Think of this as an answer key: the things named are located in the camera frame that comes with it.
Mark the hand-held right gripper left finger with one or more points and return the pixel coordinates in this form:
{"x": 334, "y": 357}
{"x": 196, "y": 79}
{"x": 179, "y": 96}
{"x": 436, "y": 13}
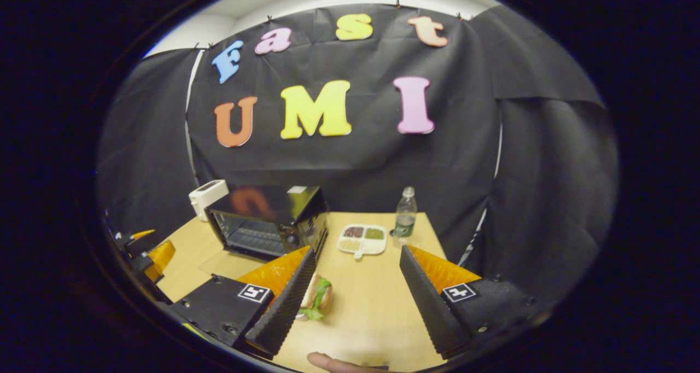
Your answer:
{"x": 287, "y": 307}

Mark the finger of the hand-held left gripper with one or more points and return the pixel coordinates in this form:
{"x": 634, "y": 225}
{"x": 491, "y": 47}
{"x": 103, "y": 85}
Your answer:
{"x": 141, "y": 235}
{"x": 161, "y": 258}

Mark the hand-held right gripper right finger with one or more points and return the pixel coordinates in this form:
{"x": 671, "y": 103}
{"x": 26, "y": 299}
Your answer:
{"x": 426, "y": 307}

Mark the lettuce sandwich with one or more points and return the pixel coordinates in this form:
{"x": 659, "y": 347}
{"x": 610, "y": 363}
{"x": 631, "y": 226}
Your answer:
{"x": 317, "y": 299}

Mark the black electric oven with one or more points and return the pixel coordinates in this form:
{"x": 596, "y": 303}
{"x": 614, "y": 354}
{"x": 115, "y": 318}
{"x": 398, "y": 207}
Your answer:
{"x": 262, "y": 203}

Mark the white toaster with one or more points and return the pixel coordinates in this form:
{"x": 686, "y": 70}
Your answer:
{"x": 208, "y": 198}

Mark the clear plastic water bottle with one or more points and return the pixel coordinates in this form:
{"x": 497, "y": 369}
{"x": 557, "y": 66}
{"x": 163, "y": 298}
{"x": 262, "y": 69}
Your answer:
{"x": 405, "y": 220}

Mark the white divided plate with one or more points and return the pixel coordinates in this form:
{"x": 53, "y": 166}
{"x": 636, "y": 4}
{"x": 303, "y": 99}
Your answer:
{"x": 362, "y": 239}

